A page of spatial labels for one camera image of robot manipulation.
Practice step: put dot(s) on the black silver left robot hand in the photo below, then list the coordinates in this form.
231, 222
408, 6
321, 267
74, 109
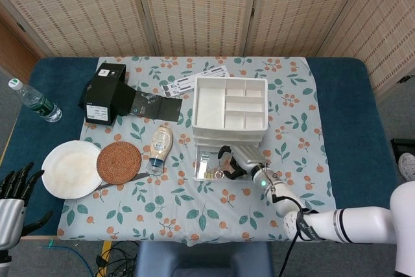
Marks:
9, 222

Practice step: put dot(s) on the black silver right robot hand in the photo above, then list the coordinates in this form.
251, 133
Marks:
248, 158

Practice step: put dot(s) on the yellow binder clip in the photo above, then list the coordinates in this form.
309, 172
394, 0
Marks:
209, 174

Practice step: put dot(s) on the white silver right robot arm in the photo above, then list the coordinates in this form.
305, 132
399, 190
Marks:
356, 225

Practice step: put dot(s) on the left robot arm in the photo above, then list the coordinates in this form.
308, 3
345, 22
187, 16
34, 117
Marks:
4, 262

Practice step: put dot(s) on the white drawer organizer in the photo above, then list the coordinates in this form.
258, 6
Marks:
207, 105

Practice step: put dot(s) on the pink round pads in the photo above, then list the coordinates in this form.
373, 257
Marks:
231, 166

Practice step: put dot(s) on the floral patterned tablecloth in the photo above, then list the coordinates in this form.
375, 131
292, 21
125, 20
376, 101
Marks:
194, 212

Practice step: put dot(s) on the round white plate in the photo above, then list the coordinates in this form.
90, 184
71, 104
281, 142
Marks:
69, 170

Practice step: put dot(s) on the mayonnaise squeeze bottle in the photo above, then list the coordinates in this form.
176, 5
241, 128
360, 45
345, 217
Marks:
161, 144

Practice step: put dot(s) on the black folded card insert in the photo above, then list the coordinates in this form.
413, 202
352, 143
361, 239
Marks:
159, 106

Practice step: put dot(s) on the metal knife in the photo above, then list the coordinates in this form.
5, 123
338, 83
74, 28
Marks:
141, 177

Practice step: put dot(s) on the blue padded seat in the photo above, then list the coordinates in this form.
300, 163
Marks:
201, 257

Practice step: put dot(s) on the dark blue table cover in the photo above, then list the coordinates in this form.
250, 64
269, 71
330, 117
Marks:
356, 127

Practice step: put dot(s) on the clear green-label water bottle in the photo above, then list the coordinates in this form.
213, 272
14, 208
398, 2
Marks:
39, 103

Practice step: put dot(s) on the round woven rattan coaster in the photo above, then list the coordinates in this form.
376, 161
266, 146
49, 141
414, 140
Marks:
119, 161

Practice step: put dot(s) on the black floor stand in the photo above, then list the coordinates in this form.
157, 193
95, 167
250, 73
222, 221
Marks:
403, 145

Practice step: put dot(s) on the woven bamboo folding screen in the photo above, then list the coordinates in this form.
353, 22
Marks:
201, 7

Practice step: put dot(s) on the black cardboard box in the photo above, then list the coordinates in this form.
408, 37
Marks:
103, 92

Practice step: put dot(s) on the white shoe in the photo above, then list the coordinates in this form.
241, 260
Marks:
408, 168

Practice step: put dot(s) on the brown wooden door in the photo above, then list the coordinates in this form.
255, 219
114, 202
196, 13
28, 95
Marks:
13, 50

